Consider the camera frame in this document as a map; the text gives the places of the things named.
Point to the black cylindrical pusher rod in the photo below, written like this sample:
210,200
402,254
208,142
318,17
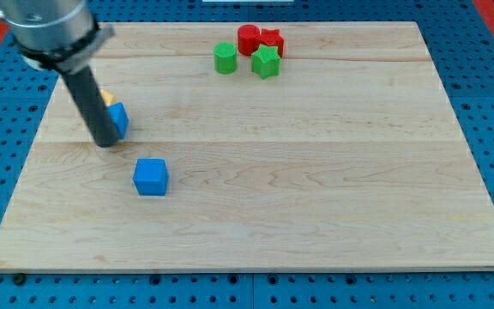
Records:
85,92

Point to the blue cube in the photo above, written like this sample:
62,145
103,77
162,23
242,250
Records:
151,177

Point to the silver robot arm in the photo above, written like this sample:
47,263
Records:
63,36

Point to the yellow hexagon block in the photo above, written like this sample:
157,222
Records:
108,98

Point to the blue block behind rod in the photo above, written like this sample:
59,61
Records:
119,117

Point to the green cylinder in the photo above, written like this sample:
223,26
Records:
225,58

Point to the red cylinder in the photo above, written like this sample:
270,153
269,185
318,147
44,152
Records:
247,35

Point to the green star block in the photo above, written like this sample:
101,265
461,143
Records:
265,61

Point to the red star block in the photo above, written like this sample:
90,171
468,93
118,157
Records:
271,37

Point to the wooden board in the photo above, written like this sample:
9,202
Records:
350,160

